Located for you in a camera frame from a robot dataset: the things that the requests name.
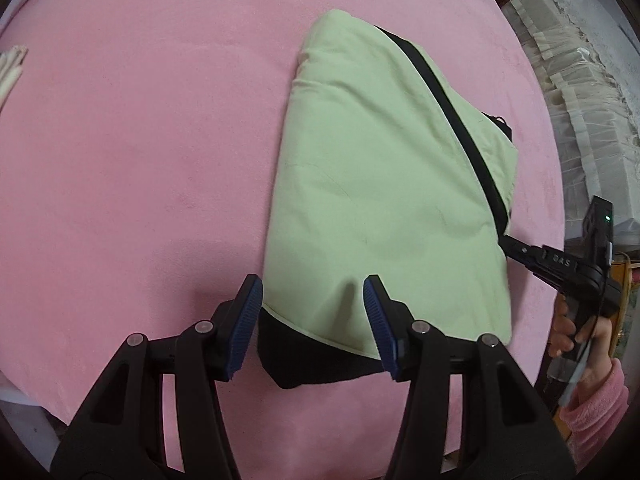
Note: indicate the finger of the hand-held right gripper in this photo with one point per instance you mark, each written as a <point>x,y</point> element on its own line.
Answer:
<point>522,252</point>

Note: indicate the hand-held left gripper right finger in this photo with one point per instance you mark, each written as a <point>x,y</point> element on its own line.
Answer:
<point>380,330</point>

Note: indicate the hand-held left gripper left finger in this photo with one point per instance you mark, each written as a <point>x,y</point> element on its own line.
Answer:
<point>245,325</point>

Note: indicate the green and black garment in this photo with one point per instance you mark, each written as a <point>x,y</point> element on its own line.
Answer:
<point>390,200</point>

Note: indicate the person's right forearm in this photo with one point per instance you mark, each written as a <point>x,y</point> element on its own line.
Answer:
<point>597,420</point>

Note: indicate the person's right hand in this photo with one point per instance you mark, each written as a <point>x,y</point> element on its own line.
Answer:
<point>597,350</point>

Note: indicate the cream ruffled cloth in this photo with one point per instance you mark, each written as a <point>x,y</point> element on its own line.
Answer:
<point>585,100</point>

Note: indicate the pink blanket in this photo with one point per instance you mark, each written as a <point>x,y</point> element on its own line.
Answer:
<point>150,160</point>

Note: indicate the beige folded cloth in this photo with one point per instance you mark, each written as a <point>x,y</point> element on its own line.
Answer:
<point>11,75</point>

